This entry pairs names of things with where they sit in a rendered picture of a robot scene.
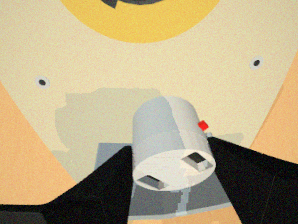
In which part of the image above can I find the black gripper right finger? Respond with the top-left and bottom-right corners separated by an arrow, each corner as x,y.
208,137 -> 298,224

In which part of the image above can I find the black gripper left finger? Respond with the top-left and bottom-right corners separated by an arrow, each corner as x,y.
0,145 -> 133,224

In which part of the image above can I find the beige service panel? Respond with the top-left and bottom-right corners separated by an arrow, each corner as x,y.
0,0 -> 298,184

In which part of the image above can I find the white cylinder with two slots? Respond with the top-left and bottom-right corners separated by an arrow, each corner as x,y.
132,96 -> 216,190

